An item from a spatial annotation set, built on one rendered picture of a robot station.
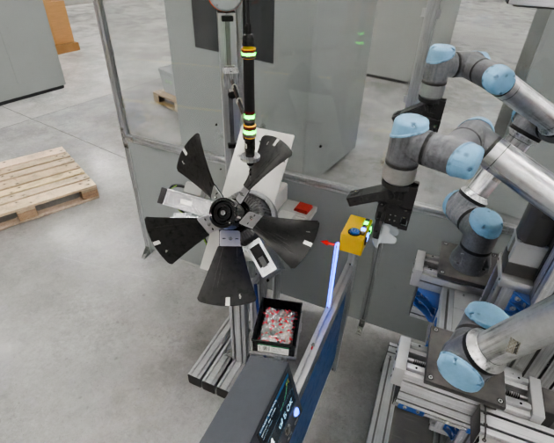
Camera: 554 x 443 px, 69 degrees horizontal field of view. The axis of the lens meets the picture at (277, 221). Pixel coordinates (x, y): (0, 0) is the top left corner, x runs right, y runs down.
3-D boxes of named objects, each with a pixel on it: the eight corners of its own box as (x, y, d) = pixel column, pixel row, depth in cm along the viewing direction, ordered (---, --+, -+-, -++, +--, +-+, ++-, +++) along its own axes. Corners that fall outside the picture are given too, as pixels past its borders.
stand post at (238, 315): (236, 361, 243) (229, 243, 189) (250, 366, 240) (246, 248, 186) (232, 367, 240) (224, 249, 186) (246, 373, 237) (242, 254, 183)
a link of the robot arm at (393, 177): (382, 167, 92) (388, 152, 98) (378, 184, 95) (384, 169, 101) (415, 174, 90) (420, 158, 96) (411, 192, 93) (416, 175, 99)
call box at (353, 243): (347, 232, 189) (351, 213, 183) (369, 237, 186) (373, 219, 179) (338, 252, 177) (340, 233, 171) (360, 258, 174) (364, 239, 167)
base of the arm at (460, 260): (489, 257, 166) (497, 237, 160) (489, 280, 155) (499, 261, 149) (450, 247, 170) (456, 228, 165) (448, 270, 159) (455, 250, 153)
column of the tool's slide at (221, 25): (232, 294, 286) (216, 10, 180) (244, 294, 288) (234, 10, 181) (233, 301, 282) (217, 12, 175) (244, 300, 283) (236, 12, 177)
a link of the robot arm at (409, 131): (425, 129, 83) (387, 118, 87) (412, 176, 89) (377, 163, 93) (440, 118, 88) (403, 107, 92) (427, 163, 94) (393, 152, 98)
